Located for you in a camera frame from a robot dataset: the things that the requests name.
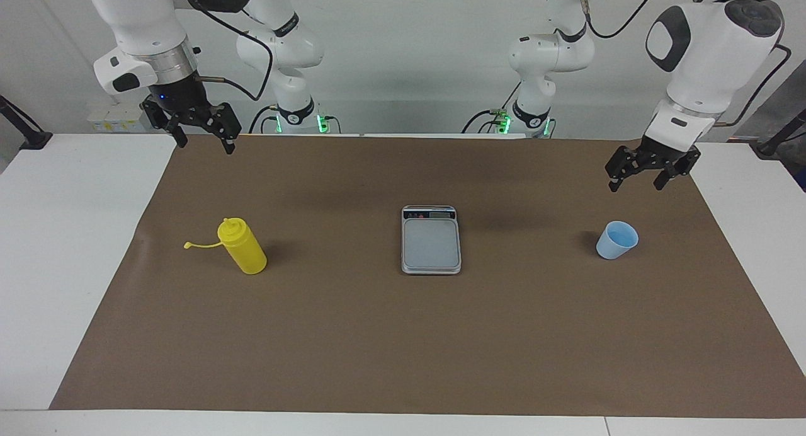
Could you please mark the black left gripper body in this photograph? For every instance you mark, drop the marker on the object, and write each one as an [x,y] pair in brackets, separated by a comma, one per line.
[667,152]

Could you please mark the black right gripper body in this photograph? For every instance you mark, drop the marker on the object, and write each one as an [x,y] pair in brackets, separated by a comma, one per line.
[182,96]

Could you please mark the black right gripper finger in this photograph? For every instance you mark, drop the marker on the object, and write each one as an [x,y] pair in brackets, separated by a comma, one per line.
[225,124]
[167,124]

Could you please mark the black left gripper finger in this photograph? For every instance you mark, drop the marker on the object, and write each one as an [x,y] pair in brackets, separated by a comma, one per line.
[683,162]
[623,162]

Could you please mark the light blue plastic cup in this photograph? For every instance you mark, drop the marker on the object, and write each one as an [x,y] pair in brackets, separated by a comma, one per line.
[616,244]

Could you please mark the yellow squeeze bottle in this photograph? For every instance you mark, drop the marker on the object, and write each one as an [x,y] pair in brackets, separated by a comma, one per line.
[249,253]

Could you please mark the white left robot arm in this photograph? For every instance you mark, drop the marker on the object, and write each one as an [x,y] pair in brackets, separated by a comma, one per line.
[705,51]

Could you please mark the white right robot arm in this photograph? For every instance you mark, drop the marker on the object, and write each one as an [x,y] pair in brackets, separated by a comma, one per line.
[138,20]

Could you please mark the silver digital kitchen scale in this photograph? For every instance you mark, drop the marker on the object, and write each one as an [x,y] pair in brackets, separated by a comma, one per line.
[431,244]

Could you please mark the black clamp stand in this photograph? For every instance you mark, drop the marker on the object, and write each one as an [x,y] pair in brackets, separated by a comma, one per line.
[769,147]
[34,138]

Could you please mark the brown paper mat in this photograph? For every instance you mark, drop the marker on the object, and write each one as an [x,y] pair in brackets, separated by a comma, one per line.
[378,348]

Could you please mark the white wall socket strip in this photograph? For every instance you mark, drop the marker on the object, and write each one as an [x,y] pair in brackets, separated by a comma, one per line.
[116,121]

